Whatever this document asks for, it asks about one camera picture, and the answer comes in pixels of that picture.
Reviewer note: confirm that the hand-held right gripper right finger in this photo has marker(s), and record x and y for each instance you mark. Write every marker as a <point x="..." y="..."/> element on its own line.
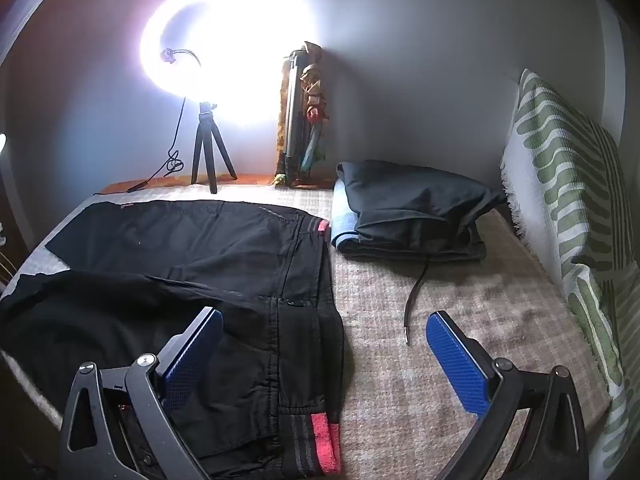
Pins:
<point x="460" y="365"/>

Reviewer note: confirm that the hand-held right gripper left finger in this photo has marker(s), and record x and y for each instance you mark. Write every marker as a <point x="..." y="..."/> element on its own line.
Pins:
<point x="192" y="357"/>

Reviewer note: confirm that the black pants with red waistband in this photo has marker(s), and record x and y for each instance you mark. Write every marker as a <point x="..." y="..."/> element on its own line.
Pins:
<point x="200" y="255"/>

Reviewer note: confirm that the folded dark pants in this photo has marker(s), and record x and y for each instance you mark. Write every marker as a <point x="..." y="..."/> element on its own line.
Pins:
<point x="415" y="200"/>

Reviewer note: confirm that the beige plaid blanket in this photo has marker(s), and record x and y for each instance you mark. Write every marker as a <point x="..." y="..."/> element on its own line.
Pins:
<point x="425" y="335"/>

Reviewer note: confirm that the folded light blue jeans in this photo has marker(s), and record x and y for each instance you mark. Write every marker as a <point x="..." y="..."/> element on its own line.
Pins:
<point x="345" y="220"/>

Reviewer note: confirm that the wooden bed ledge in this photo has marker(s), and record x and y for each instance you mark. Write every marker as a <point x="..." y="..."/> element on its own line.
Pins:
<point x="250" y="179"/>

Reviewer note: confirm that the orange brown hanging cloth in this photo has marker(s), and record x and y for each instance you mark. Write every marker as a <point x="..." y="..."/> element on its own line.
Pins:
<point x="280" y="155"/>

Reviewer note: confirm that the green striped white pillow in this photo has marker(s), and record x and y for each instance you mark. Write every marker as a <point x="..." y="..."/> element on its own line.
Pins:
<point x="565" y="170"/>

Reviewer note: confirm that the black tripod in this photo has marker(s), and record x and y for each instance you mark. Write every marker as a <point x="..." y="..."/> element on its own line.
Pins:
<point x="207" y="135"/>

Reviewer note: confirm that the folded metal rack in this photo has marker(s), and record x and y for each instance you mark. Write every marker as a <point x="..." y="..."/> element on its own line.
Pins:
<point x="295" y="110"/>

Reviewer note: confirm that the hanging dried decoration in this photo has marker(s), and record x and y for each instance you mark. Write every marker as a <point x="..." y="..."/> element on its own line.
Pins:
<point x="315" y="95"/>

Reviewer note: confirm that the gooseneck phone holder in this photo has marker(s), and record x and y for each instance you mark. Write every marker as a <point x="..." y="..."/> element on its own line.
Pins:
<point x="182" y="54"/>

